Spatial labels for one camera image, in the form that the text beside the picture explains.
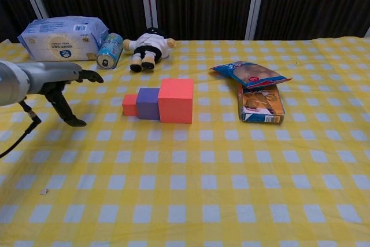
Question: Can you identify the small red foam cube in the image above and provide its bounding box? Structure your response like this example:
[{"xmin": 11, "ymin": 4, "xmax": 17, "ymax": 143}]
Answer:
[{"xmin": 122, "ymin": 94, "xmax": 139, "ymax": 117}]

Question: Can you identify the purple foam cube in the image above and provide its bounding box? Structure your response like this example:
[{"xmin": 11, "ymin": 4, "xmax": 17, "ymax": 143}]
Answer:
[{"xmin": 135, "ymin": 87, "xmax": 161, "ymax": 121}]

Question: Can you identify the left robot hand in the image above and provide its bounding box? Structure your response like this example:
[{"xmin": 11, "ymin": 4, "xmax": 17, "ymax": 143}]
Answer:
[{"xmin": 27, "ymin": 61, "xmax": 104, "ymax": 127}]

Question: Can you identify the blue snack bag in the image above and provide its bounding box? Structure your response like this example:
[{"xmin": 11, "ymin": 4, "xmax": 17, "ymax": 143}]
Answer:
[{"xmin": 209, "ymin": 61, "xmax": 293, "ymax": 90}]

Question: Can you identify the blue tissue pack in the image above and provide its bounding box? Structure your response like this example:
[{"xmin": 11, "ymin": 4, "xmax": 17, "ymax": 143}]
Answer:
[{"xmin": 17, "ymin": 16, "xmax": 110, "ymax": 62}]

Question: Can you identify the light blue drink can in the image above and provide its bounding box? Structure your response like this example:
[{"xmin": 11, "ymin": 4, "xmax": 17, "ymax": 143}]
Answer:
[{"xmin": 96, "ymin": 32, "xmax": 124, "ymax": 70}]

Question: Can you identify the yellow checkered tablecloth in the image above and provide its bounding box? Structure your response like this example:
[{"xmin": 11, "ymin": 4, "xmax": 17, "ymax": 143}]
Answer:
[{"xmin": 0, "ymin": 36, "xmax": 370, "ymax": 247}]

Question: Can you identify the large red foam cube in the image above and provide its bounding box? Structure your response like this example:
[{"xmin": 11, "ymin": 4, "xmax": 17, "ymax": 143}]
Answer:
[{"xmin": 157, "ymin": 78, "xmax": 194, "ymax": 124}]

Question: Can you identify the plush doll white shirt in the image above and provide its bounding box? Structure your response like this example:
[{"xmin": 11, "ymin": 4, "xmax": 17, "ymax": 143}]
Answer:
[{"xmin": 123, "ymin": 27, "xmax": 177, "ymax": 73}]

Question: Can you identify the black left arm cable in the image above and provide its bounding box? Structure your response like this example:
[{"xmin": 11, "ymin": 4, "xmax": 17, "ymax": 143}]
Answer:
[{"xmin": 0, "ymin": 99, "xmax": 42, "ymax": 160}]

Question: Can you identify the orange snack box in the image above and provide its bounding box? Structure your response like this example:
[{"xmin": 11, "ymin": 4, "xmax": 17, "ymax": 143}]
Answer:
[{"xmin": 238, "ymin": 83, "xmax": 286, "ymax": 125}]

